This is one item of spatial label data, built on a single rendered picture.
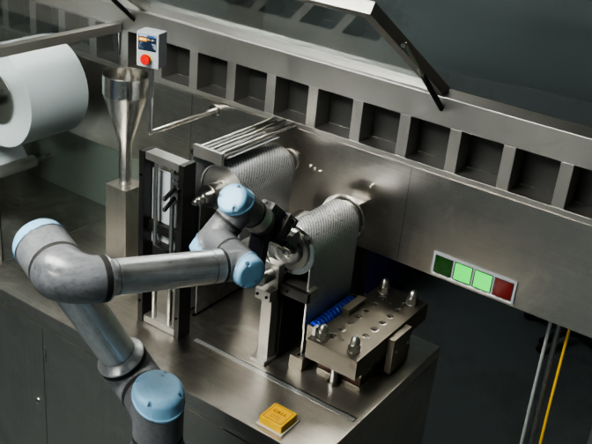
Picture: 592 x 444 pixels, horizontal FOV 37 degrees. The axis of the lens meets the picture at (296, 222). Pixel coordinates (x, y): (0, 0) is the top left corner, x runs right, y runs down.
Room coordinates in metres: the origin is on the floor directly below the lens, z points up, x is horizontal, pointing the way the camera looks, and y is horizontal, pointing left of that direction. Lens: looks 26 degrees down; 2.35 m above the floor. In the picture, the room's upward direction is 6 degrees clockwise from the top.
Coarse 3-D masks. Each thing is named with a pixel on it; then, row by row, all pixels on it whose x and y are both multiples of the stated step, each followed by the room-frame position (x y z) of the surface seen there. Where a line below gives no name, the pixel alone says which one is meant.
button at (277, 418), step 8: (272, 408) 1.80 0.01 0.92; (280, 408) 1.81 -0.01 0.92; (264, 416) 1.77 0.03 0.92; (272, 416) 1.77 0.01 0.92; (280, 416) 1.77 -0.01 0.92; (288, 416) 1.78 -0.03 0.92; (296, 416) 1.79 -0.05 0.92; (264, 424) 1.76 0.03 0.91; (272, 424) 1.75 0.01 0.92; (280, 424) 1.74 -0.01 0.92; (288, 424) 1.76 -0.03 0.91; (280, 432) 1.73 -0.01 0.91
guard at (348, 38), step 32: (160, 0) 2.66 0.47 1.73; (192, 0) 2.49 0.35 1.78; (224, 0) 2.34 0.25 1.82; (256, 0) 2.20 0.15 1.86; (288, 0) 2.09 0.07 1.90; (256, 32) 2.52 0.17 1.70; (288, 32) 2.37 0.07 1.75; (320, 32) 2.23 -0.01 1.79; (352, 32) 2.11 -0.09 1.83; (384, 64) 2.27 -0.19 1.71
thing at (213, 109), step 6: (210, 108) 2.64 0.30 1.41; (216, 108) 2.63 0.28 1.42; (198, 114) 2.57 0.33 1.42; (204, 114) 2.58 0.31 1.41; (210, 114) 2.61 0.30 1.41; (216, 114) 2.63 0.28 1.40; (180, 120) 2.50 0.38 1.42; (186, 120) 2.51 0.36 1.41; (192, 120) 2.54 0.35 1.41; (162, 126) 2.43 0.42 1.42; (168, 126) 2.45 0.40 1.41; (174, 126) 2.47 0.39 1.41; (150, 132) 2.38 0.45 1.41; (156, 132) 2.40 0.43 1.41
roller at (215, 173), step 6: (210, 168) 2.23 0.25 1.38; (216, 168) 2.22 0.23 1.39; (222, 168) 2.21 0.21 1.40; (294, 168) 2.38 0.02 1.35; (204, 174) 2.24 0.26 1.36; (210, 174) 2.23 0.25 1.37; (216, 174) 2.22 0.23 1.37; (222, 174) 2.21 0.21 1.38; (228, 174) 2.19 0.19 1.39; (204, 180) 2.24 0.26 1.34; (210, 180) 2.23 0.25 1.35; (228, 180) 2.19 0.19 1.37; (234, 180) 2.18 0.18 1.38; (216, 210) 2.22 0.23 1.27
